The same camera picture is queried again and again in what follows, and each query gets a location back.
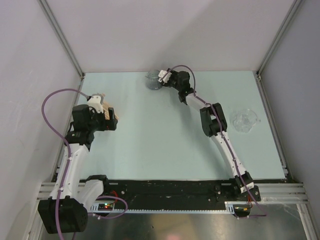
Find glass coffee server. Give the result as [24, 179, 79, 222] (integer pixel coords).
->
[145, 70, 162, 90]

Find clear glass dripper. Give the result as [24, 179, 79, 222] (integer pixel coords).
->
[229, 108, 261, 134]

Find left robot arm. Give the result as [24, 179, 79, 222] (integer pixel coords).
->
[38, 104, 118, 235]

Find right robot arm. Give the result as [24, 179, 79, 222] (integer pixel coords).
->
[158, 69, 257, 201]

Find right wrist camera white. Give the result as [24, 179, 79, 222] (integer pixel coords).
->
[158, 70, 172, 84]

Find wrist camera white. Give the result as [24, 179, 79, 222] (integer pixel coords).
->
[87, 93, 104, 114]
[158, 70, 172, 84]

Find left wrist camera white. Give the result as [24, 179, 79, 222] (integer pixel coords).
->
[87, 93, 104, 114]

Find white slotted cable duct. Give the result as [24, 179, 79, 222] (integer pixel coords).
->
[88, 202, 235, 215]

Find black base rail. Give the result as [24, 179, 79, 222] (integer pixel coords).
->
[87, 175, 261, 211]

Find left aluminium frame post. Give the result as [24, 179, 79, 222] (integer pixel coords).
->
[37, 0, 85, 79]

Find aluminium frame post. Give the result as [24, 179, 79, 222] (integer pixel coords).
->
[37, 0, 85, 79]
[255, 0, 305, 76]

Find right aluminium frame post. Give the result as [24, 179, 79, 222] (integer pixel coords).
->
[255, 0, 305, 76]

